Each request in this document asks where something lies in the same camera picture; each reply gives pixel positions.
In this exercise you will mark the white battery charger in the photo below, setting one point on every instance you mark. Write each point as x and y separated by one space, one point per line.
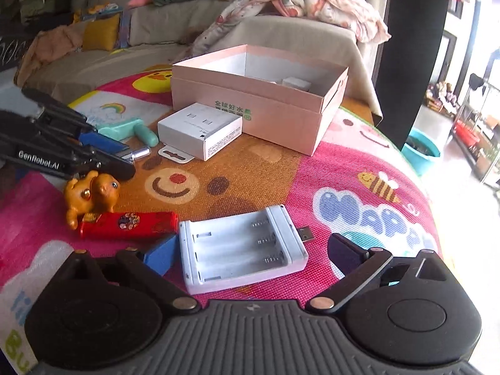
242 250

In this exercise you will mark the red lighter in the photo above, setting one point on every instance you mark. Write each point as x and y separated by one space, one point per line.
129 226

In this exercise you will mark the teal basin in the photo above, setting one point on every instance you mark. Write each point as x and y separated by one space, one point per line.
420 152

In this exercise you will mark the teal roller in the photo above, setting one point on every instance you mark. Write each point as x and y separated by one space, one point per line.
125 129

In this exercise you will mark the pink cardboard box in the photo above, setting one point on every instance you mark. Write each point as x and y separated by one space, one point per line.
281 119

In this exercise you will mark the beige sofa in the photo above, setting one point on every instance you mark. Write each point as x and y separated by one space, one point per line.
300 33

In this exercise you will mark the small white box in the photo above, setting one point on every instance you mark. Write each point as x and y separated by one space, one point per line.
195 125

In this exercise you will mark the red basin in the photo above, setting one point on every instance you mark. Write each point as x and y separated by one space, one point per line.
466 132

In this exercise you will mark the yellow cushion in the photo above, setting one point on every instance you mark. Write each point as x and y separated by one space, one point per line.
100 33

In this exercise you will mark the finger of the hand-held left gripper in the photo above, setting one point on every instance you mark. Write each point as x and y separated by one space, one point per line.
111 168
103 141

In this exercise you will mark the colourful play mat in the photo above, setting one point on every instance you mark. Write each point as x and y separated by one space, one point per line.
242 179

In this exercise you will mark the beige cloth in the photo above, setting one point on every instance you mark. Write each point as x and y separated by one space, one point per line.
49 47

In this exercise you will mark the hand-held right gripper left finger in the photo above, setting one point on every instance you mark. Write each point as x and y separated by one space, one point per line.
160 254

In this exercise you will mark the white cube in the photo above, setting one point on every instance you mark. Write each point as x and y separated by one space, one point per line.
296 84

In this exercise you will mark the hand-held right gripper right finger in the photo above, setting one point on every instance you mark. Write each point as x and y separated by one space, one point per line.
345 252

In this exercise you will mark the metal rack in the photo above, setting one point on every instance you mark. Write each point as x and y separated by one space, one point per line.
490 140

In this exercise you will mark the golden dog figurine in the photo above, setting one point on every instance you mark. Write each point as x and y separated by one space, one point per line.
95 195

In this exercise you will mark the silver usb stick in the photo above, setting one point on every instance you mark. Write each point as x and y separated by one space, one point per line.
137 153

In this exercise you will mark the printed blanket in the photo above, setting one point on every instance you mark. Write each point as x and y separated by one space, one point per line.
312 4

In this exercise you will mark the blue patterned cloth strip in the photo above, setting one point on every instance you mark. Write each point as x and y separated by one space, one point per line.
124 31

